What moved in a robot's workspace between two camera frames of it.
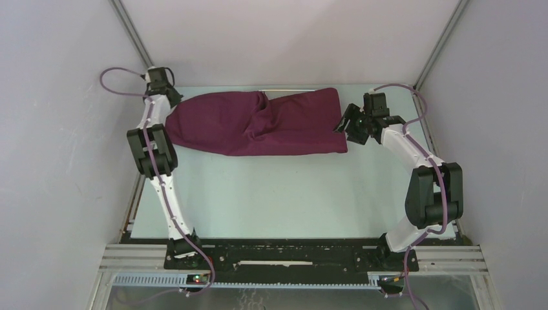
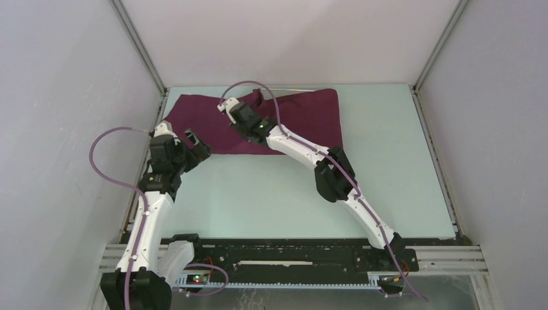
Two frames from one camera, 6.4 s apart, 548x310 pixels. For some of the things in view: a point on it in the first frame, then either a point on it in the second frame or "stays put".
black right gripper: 352,112 -> 236,126
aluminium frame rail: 428,260 stays put
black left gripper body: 176,97 -> 178,163
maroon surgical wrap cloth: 249,123 stays put
